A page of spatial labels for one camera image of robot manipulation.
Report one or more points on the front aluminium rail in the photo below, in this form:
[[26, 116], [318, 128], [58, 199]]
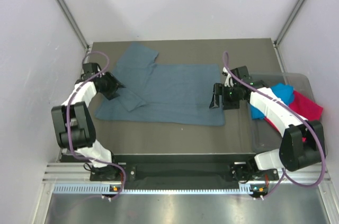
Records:
[[75, 173]]

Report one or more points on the left aluminium frame post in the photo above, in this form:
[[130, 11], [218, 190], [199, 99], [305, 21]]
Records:
[[73, 24]]

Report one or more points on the aluminium frame post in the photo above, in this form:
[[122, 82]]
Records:
[[288, 23], [73, 24]]

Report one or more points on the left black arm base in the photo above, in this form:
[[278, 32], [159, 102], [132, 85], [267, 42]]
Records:
[[110, 173]]

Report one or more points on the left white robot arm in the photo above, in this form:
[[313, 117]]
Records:
[[74, 127]]

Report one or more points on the magenta t-shirt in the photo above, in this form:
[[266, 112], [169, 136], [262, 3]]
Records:
[[306, 107]]

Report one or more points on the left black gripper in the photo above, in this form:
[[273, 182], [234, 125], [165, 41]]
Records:
[[114, 85]]

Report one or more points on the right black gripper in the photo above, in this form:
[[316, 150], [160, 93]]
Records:
[[220, 89]]

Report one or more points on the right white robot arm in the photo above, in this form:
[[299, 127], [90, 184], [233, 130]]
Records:
[[302, 143]]

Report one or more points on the grey-blue t-shirt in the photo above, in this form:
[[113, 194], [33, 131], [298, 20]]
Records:
[[174, 93]]

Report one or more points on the slotted cable duct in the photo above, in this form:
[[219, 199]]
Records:
[[109, 189]]

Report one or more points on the right aluminium frame post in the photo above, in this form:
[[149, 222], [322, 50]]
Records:
[[288, 23]]

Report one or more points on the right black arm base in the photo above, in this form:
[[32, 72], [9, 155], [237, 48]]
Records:
[[243, 172]]

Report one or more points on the bright blue t-shirt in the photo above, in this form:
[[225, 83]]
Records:
[[282, 91]]

